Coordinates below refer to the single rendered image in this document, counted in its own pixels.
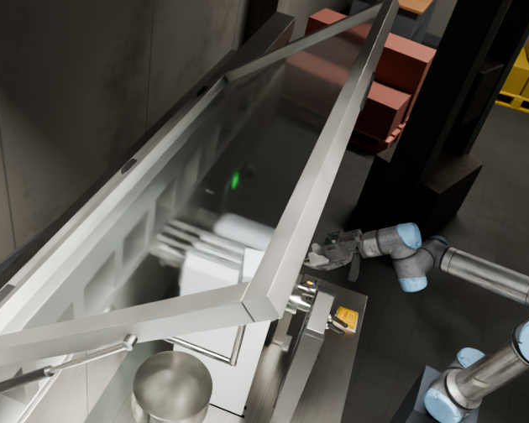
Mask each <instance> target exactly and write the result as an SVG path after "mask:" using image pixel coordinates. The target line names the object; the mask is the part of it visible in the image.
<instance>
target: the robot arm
mask: <svg viewBox="0 0 529 423"><path fill-rule="evenodd" d="M335 232H339V233H335ZM335 232H329V233H327V236H326V239H325V242H324V244H323V246H322V247H321V246H319V245H318V244H317V243H314V244H313V245H312V253H309V254H308V257H309V258H307V259H306V260H308V261H310V262H308V263H304V266H306V267H308V268H312V269H318V270H330V269H335V268H339V267H341V266H344V265H345V264H347V263H349V262H351V261H352V263H351V267H350V268H349V269H348V280H350V281H353V282H355V281H356V279H357V277H358V276H359V273H360V271H359V265H360V260H361V257H363V258H365V259H366V258H369V257H371V258H373V257H377V256H381V255H386V254H389V255H390V257H391V260H392V263H393V265H394V268H395V271H396V274H397V277H398V280H399V282H400V284H401V288H402V289H403V290H404V291H405V292H415V291H418V290H422V289H424V288H425V287H426V286H427V277H426V275H425V274H426V273H428V272H429V271H430V270H431V269H432V268H436V269H440V270H442V271H444V272H446V273H449V274H451V275H454V276H456V277H459V278H460V279H464V280H466V281H468V282H470V283H472V284H475V285H478V286H480V287H483V288H485V289H487V290H490V291H493V292H495V293H496V294H499V295H503V296H504V297H506V298H509V299H511V300H514V301H516V302H519V303H521V304H523V305H525V306H528V307H529V276H526V275H524V274H520V273H518V272H516V271H513V270H511V269H507V268H505V267H502V266H500V265H498V264H494V263H491V262H489V261H487V260H484V259H482V258H478V257H476V256H474V255H471V254H469V253H465V252H463V251H460V250H458V249H456V248H452V247H450V245H449V243H448V241H447V240H446V239H445V238H443V237H441V236H432V237H430V238H428V239H426V240H425V241H423V242H422V237H421V233H420V230H419V228H418V226H417V225H416V224H415V223H413V222H410V223H404V224H398V225H396V226H393V227H386V228H382V229H379V230H374V231H370V232H365V233H362V232H361V230H360V229H355V230H352V231H348V232H343V230H339V231H335ZM332 233H335V234H333V235H332ZM329 259H330V260H329ZM527 371H529V319H527V320H526V321H524V322H522V323H521V324H520V325H519V326H517V327H516V328H514V329H513V331H512V333H511V339H509V340H508V341H506V342H504V343H503V344H501V345H500V346H498V347H497V348H496V349H494V350H493V351H491V352H489V353H488V354H486V355H484V354H483V353H482V352H480V351H479V350H476V349H474V348H473V349H472V348H470V347H466V348H463V349H462V350H461V351H460V352H458V353H457V356H456V358H455V359H454V360H453V361H452V362H451V363H450V365H449V366H448V367H447V368H446V369H445V371H444V372H443V373H442V374H441V375H440V376H439V377H438V378H437V379H434V380H433V381H432V382H431V383H430V385H429V386H428V388H427V392H426V393H425V394H424V397H423V402H424V405H425V407H426V409H427V411H428V412H429V414H430V415H431V416H432V417H433V418H434V419H435V420H437V421H439V422H440V423H458V422H460V421H464V420H466V419H468V418H469V416H470V415H471V413H472V412H473V409H475V408H477V407H478V406H479V405H480V404H481V402H482V397H484V396H486V395H487V394H489V393H491V392H492V391H494V390H496V389H498V388H499V387H501V386H502V385H504V384H507V383H508V382H510V381H511V380H513V379H515V378H517V377H519V376H520V375H522V374H524V373H525V372H527Z"/></svg>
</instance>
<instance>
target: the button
mask: <svg viewBox="0 0 529 423"><path fill-rule="evenodd" d="M337 317H338V318H339V319H340V320H342V321H344V322H345V323H348V327H347V328H349V329H352V330H353V329H354V328H355V325H356V321H357V317H358V312H355V311H351V310H349V309H346V308H343V307H341V306H340V308H339V310H338V315H337Z"/></svg>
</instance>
